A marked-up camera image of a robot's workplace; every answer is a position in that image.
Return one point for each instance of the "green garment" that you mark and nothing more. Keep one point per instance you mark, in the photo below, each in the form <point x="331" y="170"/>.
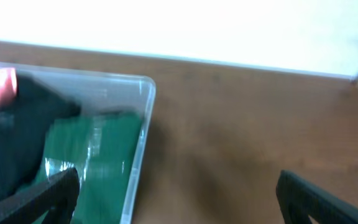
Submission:
<point x="101" y="149"/>

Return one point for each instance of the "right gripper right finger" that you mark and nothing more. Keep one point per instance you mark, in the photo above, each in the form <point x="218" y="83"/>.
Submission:
<point x="300" y="201"/>

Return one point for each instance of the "black garment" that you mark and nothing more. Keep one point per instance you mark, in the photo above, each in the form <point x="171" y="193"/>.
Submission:
<point x="24" y="124"/>

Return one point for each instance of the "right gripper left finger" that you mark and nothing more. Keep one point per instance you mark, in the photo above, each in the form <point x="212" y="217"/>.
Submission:
<point x="54" y="199"/>

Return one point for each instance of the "clear plastic storage bin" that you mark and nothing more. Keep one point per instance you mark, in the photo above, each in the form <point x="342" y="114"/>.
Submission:
<point x="97" y="93"/>

